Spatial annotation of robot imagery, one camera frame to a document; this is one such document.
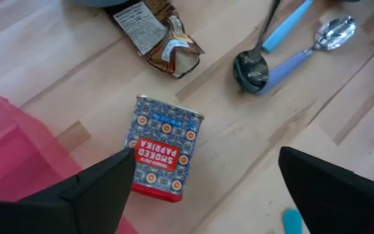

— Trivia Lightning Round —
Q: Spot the pink plastic bin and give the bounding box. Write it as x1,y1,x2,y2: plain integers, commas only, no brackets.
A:
0,88,139,234

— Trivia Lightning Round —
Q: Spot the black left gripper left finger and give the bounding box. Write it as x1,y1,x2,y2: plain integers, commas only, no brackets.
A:
21,148,136,234

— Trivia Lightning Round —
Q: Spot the brown crumpled food packet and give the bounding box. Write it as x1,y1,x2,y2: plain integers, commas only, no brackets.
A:
104,0,206,79

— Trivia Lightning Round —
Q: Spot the light-blue-handled spoon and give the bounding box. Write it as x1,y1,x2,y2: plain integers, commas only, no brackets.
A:
260,0,314,55

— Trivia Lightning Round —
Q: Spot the teal-handled black utensil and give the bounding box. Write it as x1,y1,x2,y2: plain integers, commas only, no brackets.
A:
281,207,304,234

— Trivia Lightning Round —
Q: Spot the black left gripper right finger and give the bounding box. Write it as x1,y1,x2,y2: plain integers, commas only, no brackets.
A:
278,146,374,234

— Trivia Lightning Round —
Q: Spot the smoked paprika patterned tin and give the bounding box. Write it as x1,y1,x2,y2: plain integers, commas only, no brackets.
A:
123,94,205,203

